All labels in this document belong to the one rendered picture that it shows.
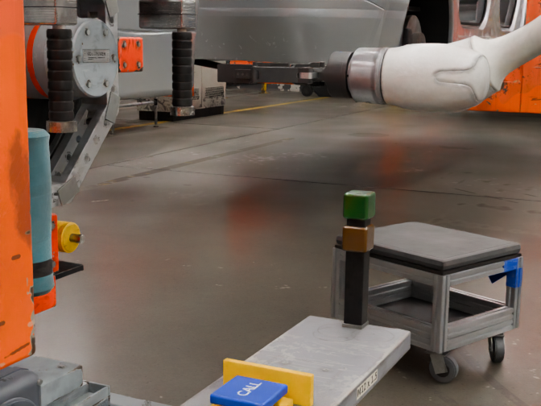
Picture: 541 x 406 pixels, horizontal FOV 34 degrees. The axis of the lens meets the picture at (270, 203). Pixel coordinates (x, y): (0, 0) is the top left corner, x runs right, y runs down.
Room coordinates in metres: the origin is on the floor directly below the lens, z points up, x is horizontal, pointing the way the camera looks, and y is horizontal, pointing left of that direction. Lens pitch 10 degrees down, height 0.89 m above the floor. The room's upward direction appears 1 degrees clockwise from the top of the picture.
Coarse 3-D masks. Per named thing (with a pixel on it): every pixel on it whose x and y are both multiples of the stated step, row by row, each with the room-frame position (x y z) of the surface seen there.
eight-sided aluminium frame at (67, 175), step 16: (80, 0) 1.76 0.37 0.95; (96, 0) 1.75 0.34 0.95; (112, 0) 1.76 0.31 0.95; (96, 16) 1.77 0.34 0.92; (112, 16) 1.77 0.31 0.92; (112, 32) 1.77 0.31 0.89; (112, 96) 1.76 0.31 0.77; (80, 112) 1.75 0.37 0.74; (96, 112) 1.74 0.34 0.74; (112, 112) 1.76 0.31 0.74; (80, 128) 1.74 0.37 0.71; (96, 128) 1.71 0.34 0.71; (64, 144) 1.70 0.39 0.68; (80, 144) 1.69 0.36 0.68; (96, 144) 1.71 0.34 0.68; (64, 160) 1.69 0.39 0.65; (80, 160) 1.67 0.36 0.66; (64, 176) 1.64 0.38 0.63; (80, 176) 1.66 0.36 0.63; (64, 192) 1.62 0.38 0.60
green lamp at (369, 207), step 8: (352, 192) 1.33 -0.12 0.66; (360, 192) 1.33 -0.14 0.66; (368, 192) 1.33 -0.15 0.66; (344, 200) 1.32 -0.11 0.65; (352, 200) 1.32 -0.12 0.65; (360, 200) 1.31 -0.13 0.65; (368, 200) 1.31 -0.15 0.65; (344, 208) 1.32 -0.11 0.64; (352, 208) 1.32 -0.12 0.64; (360, 208) 1.31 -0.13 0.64; (368, 208) 1.31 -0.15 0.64; (344, 216) 1.32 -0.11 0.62; (352, 216) 1.32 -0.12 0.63; (360, 216) 1.31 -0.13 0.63; (368, 216) 1.31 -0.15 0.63
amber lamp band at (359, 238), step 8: (344, 232) 1.32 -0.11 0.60; (352, 232) 1.32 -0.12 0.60; (360, 232) 1.31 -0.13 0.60; (368, 232) 1.31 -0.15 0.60; (344, 240) 1.32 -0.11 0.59; (352, 240) 1.32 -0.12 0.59; (360, 240) 1.31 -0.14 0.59; (368, 240) 1.31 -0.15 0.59; (344, 248) 1.32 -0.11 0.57; (352, 248) 1.32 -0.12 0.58; (360, 248) 1.31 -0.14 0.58; (368, 248) 1.32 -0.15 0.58
